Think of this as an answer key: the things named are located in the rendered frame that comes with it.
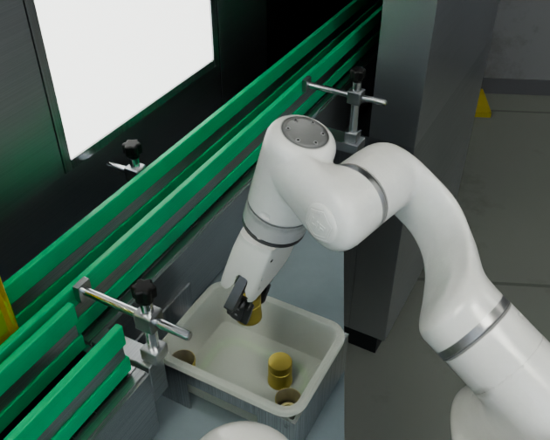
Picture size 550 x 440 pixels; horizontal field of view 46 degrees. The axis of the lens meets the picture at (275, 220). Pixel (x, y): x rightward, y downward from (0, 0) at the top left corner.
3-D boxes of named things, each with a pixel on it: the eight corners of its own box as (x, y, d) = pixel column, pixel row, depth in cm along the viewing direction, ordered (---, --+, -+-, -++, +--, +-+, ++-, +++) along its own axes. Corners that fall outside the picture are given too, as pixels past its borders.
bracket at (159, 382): (115, 357, 92) (107, 323, 87) (171, 383, 88) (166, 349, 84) (99, 374, 89) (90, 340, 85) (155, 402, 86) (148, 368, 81)
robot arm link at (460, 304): (429, 372, 63) (284, 214, 67) (487, 302, 71) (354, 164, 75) (484, 339, 57) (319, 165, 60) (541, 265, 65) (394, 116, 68)
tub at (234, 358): (220, 313, 106) (217, 275, 101) (347, 366, 98) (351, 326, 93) (156, 392, 94) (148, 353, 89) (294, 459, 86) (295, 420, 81)
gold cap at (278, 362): (296, 375, 95) (297, 356, 92) (285, 394, 92) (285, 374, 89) (274, 367, 96) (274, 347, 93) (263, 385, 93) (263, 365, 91)
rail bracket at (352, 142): (306, 151, 139) (310, 51, 125) (381, 173, 133) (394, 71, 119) (297, 162, 136) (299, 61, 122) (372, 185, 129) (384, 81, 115)
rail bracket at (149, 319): (97, 319, 88) (79, 248, 80) (201, 366, 82) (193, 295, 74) (81, 333, 86) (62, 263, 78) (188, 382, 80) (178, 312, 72)
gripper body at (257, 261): (271, 175, 78) (252, 237, 86) (224, 223, 71) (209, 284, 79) (325, 206, 77) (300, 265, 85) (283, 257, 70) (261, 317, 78)
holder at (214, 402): (193, 305, 108) (189, 271, 104) (345, 368, 98) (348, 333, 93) (127, 379, 97) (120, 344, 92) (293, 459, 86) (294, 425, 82)
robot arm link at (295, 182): (415, 179, 64) (360, 223, 58) (379, 249, 71) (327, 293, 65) (299, 97, 69) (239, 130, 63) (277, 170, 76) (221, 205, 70)
